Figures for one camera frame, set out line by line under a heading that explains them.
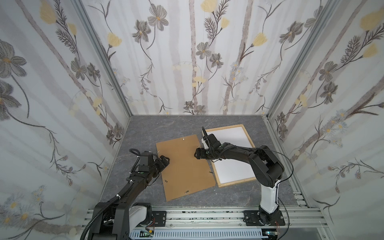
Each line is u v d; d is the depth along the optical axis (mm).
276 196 577
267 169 512
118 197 457
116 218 409
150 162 702
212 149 755
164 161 800
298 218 765
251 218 732
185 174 892
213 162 839
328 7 689
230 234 702
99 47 811
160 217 741
